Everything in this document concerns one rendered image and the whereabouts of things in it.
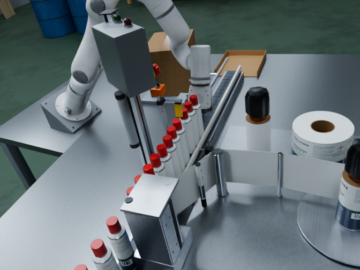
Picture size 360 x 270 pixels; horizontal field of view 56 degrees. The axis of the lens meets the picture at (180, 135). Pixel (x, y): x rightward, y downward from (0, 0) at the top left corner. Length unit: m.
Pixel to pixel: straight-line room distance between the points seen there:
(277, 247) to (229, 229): 0.16
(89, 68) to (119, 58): 0.59
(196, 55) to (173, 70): 0.44
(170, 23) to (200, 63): 0.21
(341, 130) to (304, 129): 0.12
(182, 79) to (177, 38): 0.52
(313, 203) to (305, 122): 0.30
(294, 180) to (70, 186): 0.90
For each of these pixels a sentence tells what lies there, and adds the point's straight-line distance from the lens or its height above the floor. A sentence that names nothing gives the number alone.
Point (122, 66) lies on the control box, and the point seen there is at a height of 1.39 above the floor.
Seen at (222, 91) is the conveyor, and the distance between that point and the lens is 1.83.
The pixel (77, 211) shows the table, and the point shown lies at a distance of 1.40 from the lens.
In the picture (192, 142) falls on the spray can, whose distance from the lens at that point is 1.37.
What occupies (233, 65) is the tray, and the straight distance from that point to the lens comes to 2.21.
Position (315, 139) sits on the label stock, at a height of 1.02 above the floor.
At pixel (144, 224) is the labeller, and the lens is 0.88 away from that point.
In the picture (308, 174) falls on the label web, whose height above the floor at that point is 1.00.
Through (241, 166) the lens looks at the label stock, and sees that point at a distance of 1.15.
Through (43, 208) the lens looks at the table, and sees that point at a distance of 1.49.
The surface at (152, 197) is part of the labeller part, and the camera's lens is 0.88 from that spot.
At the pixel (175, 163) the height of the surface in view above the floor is 0.98.
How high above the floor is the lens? 1.76
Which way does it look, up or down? 35 degrees down
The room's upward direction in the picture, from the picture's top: 11 degrees counter-clockwise
